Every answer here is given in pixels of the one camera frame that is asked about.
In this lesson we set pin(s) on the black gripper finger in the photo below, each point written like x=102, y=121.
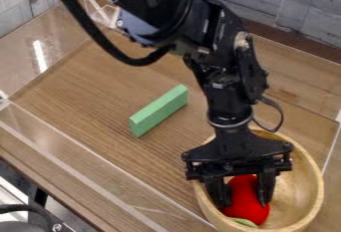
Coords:
x=265, y=186
x=218, y=191

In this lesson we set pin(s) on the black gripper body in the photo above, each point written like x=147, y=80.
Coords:
x=239, y=150

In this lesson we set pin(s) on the red plush strawberry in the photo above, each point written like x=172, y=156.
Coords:
x=245, y=206

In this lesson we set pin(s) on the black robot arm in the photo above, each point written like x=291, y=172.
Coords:
x=215, y=45

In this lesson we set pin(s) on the wooden bowl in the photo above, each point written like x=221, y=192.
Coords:
x=297, y=198

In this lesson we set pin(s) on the green rectangular block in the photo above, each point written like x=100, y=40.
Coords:
x=158, y=110

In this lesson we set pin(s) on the black table leg mount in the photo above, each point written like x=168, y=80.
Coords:
x=21, y=216

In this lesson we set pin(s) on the clear acrylic corner bracket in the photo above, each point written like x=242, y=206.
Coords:
x=103, y=14

